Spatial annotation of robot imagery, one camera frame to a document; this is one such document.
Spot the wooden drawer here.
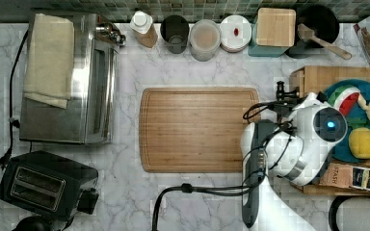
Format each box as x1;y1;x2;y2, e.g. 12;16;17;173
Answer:
289;69;304;97

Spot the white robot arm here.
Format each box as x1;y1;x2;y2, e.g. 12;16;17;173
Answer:
241;92;348;231

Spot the wooden drawer cabinet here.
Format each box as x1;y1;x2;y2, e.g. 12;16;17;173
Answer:
298;65;370;195

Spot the bamboo cutting board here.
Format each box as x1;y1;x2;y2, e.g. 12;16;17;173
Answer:
139;87;258;173

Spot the clear plastic container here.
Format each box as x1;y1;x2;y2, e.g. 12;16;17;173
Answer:
190;19;221;62

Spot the dark grey cup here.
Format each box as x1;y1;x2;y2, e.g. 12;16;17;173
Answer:
160;15;190;54

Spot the stainless toaster oven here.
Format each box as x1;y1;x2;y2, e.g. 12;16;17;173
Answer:
19;11;125;144

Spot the stack of white plates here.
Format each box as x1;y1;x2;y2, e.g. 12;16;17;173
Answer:
220;15;251;53

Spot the bottle with white cap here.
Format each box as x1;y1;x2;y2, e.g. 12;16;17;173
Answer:
130;11;158;48

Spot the teal canister wooden lid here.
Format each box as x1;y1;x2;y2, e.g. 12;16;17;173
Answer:
248;8;296;57

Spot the beige folded towel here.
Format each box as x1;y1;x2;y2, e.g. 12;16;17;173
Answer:
23;13;74;109

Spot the wooden spoon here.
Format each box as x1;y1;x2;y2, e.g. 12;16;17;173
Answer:
297;23;352;60

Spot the black two-slot toaster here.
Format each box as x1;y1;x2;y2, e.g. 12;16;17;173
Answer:
0;151;99;221

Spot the toy watermelon slice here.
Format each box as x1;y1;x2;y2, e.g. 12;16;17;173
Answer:
328;85;360;116

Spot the Stash tea box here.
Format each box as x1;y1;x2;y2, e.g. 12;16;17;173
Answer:
319;163;370;192

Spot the black pot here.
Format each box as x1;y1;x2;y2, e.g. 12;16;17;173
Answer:
285;5;340;59

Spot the toy lemon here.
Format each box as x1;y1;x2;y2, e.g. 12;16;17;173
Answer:
349;128;370;159

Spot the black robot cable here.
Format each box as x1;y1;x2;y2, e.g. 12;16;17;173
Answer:
150;183;264;231

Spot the black power cable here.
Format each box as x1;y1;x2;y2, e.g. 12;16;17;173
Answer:
0;29;30;171

